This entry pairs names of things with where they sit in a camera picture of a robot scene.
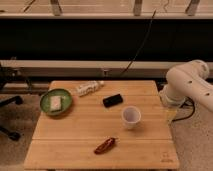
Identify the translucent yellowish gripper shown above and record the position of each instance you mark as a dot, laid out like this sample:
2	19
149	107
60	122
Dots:
170	114

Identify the red chili pepper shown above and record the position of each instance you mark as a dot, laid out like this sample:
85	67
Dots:
105	146

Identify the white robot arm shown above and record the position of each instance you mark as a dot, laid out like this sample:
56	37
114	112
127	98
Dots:
187	80

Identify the white paper cup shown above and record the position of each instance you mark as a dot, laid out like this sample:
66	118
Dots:
131	116

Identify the black rectangular box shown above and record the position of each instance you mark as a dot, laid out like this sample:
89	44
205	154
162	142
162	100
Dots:
112	100

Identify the clear plastic bottle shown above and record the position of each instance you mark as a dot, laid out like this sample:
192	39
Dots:
89	87

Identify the green round plate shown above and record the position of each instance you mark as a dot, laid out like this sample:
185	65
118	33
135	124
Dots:
66	101

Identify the white sponge block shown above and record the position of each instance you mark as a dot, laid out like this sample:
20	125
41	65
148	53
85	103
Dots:
55	103

